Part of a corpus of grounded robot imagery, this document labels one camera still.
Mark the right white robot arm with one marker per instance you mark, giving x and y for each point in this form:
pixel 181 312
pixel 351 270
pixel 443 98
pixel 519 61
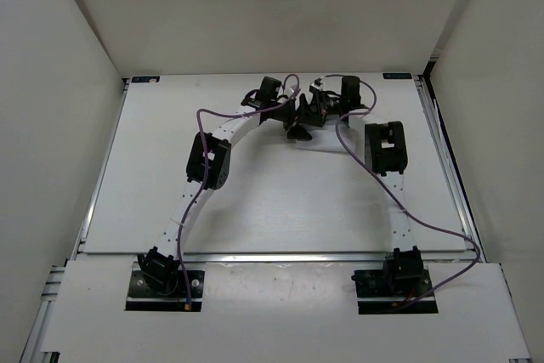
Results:
pixel 385 158

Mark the blue corner label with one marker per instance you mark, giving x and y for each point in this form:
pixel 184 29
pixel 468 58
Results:
pixel 396 76
pixel 145 79

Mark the right blue corner label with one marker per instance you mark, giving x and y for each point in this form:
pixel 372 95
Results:
pixel 396 76

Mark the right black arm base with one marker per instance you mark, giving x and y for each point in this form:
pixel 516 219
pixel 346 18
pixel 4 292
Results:
pixel 392 289

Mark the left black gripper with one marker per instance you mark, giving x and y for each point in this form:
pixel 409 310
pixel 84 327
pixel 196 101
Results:
pixel 294 130

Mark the left blue corner label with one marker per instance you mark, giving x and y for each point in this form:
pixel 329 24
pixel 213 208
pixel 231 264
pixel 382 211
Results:
pixel 145 79

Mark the white skirt cloth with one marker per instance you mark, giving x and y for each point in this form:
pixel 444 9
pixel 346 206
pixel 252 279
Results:
pixel 325 139

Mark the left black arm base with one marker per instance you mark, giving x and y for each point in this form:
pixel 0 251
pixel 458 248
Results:
pixel 155 286

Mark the aluminium frame rail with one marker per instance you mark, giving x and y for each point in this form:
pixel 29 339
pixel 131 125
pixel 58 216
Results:
pixel 318 257

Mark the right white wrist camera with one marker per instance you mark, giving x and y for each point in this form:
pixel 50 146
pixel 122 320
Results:
pixel 316 86

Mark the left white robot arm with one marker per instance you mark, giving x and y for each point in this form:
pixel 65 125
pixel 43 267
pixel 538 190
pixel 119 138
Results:
pixel 207 169

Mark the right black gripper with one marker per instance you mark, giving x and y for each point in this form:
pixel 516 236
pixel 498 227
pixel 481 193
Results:
pixel 320 106

